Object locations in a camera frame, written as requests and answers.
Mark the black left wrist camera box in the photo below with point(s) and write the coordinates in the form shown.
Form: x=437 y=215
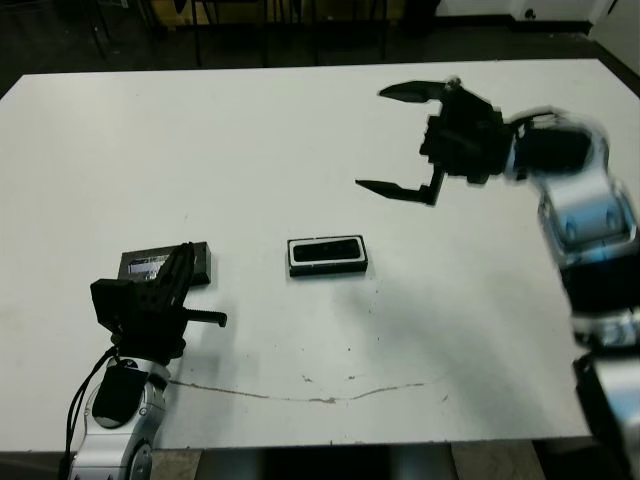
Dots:
x=107 y=305

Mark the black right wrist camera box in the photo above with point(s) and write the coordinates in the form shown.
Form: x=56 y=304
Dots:
x=475 y=107

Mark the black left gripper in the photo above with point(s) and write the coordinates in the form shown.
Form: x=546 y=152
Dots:
x=150 y=335

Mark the black box with white insert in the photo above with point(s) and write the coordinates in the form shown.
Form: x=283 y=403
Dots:
x=325 y=271

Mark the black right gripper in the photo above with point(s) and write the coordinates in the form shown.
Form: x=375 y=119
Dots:
x=470 y=155

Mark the chair with thin black legs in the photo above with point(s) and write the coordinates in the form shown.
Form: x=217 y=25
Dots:
x=100 y=47

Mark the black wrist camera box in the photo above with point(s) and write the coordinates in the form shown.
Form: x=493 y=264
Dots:
x=475 y=107
x=107 y=305

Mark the black box lid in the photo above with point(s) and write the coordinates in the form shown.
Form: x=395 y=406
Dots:
x=205 y=265

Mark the black round wall fixture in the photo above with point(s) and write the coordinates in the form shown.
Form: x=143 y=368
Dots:
x=528 y=13

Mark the black trash bin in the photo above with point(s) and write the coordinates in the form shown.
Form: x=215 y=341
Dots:
x=421 y=17

